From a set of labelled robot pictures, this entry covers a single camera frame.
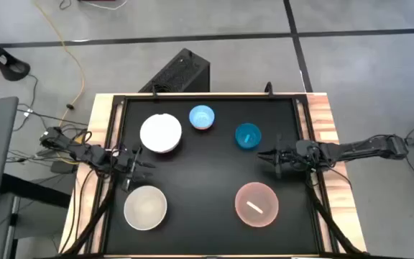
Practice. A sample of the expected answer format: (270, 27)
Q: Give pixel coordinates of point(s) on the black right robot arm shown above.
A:
(365, 148)

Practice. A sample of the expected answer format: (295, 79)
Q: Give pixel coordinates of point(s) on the black perforated box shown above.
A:
(182, 72)

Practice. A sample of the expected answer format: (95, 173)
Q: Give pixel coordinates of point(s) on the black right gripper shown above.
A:
(300, 154)

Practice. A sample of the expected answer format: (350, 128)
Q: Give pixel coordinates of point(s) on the black frame upright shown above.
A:
(269, 89)

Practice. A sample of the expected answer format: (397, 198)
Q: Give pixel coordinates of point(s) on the small light blue bowl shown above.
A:
(201, 116)

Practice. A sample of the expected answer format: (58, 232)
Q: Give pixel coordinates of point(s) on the white plate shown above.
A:
(160, 132)

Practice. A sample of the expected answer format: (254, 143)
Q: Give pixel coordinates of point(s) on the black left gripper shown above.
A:
(132, 166)

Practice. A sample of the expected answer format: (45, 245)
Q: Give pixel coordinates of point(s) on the large pink bowl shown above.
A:
(256, 204)

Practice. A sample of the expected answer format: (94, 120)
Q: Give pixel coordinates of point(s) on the beige bowl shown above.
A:
(145, 207)

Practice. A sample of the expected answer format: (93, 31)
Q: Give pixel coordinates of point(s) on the black stand foot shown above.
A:
(2, 59)

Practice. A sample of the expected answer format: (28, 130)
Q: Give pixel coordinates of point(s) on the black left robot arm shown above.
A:
(85, 153)

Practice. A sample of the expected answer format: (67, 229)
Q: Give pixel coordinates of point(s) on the small teal bowl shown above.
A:
(248, 136)

